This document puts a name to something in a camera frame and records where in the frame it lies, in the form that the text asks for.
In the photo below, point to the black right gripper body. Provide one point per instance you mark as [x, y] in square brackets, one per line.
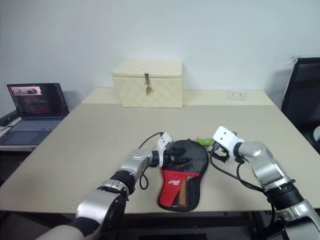
[223, 155]

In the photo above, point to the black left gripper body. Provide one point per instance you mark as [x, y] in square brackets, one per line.
[168, 157]

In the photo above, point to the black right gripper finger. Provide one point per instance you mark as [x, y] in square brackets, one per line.
[215, 154]

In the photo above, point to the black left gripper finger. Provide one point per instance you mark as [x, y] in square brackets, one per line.
[178, 151]
[181, 161]

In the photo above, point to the black red paddle case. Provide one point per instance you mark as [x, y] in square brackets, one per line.
[175, 183]

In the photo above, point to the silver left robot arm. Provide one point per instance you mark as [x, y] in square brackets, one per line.
[130, 170]

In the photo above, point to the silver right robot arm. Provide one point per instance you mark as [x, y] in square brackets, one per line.
[267, 165]

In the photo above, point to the white power socket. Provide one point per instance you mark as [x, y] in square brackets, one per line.
[237, 95]

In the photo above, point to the cream lidded storage box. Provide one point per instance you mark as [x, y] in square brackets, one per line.
[150, 90]

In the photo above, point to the brass padlock with hasp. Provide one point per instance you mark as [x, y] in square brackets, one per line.
[148, 86]

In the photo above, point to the black office chair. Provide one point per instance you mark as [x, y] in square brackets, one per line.
[302, 100]

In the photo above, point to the open grey laptop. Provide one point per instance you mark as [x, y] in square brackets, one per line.
[37, 102]

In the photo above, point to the white side desk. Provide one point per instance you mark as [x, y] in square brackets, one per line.
[15, 147]

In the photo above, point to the black box with green light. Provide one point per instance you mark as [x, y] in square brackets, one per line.
[8, 118]

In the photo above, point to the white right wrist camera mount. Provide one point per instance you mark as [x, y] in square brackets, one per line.
[226, 137]

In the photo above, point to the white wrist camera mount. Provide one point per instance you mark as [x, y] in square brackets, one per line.
[165, 140]
[226, 137]

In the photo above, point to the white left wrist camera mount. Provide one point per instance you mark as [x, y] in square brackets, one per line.
[165, 140]

